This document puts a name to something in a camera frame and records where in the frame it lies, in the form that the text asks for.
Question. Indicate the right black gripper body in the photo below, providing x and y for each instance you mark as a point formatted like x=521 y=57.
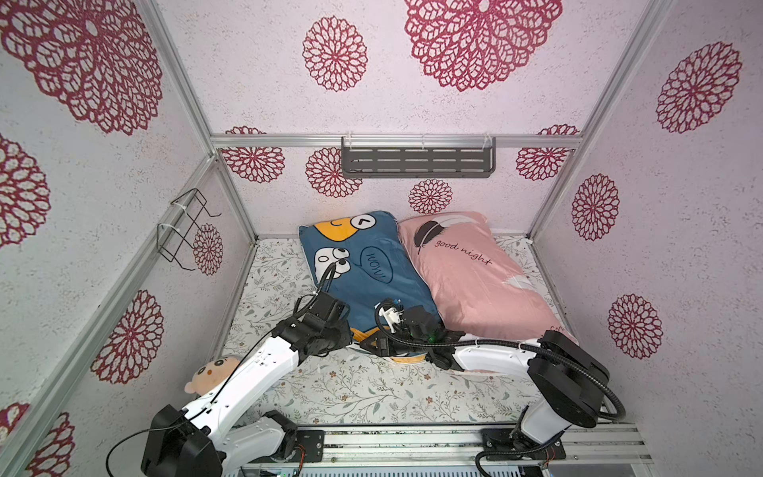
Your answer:
x=384 y=337

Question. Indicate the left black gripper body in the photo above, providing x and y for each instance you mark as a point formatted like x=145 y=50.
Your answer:
x=339 y=337

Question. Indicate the blue cartoon pillow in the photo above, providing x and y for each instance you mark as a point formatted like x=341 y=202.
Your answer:
x=371 y=265

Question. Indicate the pink good night pillow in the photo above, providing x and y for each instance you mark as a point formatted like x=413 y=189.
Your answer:
x=476 y=287

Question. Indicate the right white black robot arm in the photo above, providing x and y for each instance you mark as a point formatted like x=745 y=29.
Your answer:
x=572 y=385

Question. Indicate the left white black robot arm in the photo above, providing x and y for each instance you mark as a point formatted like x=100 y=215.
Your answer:
x=202 y=438

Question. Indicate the floral bed sheet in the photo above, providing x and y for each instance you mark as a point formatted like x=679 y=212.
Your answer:
x=349 y=387

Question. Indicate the plush doll toy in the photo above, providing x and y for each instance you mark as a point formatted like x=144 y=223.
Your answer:
x=211 y=375

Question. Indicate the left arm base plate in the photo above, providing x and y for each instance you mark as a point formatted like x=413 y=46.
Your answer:
x=303 y=445

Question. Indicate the aluminium mounting rail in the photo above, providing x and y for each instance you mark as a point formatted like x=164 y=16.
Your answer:
x=456 y=446

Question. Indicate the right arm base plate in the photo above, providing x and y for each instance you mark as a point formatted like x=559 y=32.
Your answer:
x=511 y=444

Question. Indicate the grey metal wall shelf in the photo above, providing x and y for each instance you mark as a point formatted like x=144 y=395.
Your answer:
x=422 y=161

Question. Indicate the black wire wall rack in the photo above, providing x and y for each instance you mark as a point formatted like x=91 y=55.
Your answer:
x=191 y=241

